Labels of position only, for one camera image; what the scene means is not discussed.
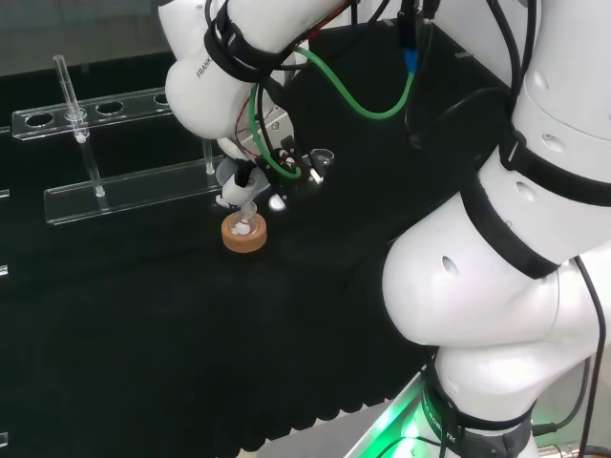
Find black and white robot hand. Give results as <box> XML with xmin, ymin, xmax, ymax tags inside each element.
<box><xmin>214</xmin><ymin>135</ymin><xmax>336</xmax><ymax>214</ymax></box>

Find black bench cloth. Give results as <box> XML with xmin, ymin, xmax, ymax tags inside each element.
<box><xmin>0</xmin><ymin>21</ymin><xmax>519</xmax><ymax>458</ymax></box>

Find clear acrylic funnel stand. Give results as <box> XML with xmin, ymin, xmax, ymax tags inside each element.
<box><xmin>10</xmin><ymin>54</ymin><xmax>225</xmax><ymax>228</ymax></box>

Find translucent plastic funnel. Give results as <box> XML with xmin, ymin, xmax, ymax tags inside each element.
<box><xmin>215</xmin><ymin>157</ymin><xmax>269</xmax><ymax>225</ymax></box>

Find cork ring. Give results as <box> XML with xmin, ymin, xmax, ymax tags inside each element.
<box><xmin>221</xmin><ymin>213</ymin><xmax>268</xmax><ymax>255</ymax></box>

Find black cable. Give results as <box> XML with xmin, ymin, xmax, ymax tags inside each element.
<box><xmin>530</xmin><ymin>255</ymin><xmax>611</xmax><ymax>458</ymax></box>

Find small round-bottom glass flask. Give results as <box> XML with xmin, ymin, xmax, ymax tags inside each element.
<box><xmin>227</xmin><ymin>209</ymin><xmax>260</xmax><ymax>236</ymax></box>

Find green cable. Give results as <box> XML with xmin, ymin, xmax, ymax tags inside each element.
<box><xmin>247</xmin><ymin>45</ymin><xmax>417</xmax><ymax>181</ymax></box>

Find pale base board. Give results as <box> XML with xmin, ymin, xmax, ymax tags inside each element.
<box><xmin>333</xmin><ymin>364</ymin><xmax>440</xmax><ymax>458</ymax></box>

